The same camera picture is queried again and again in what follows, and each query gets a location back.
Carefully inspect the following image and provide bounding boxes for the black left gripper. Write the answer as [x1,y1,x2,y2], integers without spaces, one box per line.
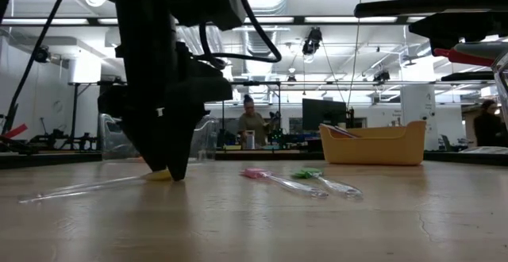
[97,35,233,183]

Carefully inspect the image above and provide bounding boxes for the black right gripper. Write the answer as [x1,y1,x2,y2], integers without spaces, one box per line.
[408,17,508,55]

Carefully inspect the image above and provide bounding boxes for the red spoon steel handle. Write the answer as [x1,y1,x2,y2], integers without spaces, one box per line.
[432,47,497,67]

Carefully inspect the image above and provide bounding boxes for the yellow spatula clear handle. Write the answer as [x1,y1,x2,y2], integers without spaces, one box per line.
[17,168,172,205]

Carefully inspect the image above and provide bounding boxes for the black solid nylon spoon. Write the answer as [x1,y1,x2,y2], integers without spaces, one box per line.
[440,71,498,83]

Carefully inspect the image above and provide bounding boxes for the pink spatula clear handle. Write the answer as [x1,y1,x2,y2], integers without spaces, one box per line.
[240,168,329,199]

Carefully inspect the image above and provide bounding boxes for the green spatula clear handle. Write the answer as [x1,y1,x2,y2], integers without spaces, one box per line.
[291,167,364,201]

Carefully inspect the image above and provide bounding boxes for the clear plastic bin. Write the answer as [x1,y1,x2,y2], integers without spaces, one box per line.
[491,51,508,130]
[98,113,220,164]

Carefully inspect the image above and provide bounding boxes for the white round pillar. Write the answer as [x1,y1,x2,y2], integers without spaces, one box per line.
[399,83,440,151]

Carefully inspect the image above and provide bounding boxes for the black ceiling spotlight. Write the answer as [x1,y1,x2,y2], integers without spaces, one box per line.
[371,68,391,84]
[33,46,51,64]
[301,26,324,56]

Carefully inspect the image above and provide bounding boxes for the black floor machine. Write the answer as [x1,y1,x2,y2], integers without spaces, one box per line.
[29,133,98,152]

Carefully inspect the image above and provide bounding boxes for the person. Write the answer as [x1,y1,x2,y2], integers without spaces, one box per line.
[472,98,508,148]
[237,93,275,148]

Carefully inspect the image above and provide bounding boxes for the black metal rack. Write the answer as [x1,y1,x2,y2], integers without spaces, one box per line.
[67,79,135,152]

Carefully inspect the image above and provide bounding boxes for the yellow plastic bin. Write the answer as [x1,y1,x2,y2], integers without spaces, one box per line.
[318,119,427,166]

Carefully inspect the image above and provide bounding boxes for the black computer monitor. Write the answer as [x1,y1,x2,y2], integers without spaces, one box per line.
[301,98,348,132]

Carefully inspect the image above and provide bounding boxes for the black overhead light bar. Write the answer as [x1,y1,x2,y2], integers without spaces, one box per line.
[0,13,502,27]

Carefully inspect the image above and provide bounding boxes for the red strip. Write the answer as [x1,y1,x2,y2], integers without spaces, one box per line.
[0,123,29,140]

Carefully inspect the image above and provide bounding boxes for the black metal frame stand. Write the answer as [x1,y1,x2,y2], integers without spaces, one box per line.
[221,80,282,136]

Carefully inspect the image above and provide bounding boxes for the black metal table frame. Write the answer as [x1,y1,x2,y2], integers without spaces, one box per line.
[0,149,508,167]

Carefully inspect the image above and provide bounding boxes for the black left camera cable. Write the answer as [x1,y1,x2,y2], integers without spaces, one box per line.
[197,0,283,65]

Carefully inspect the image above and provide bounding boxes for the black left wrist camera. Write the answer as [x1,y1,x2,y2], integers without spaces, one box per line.
[174,0,248,32]

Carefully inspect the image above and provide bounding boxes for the silver ceiling air duct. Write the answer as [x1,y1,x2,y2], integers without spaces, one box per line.
[241,0,291,56]

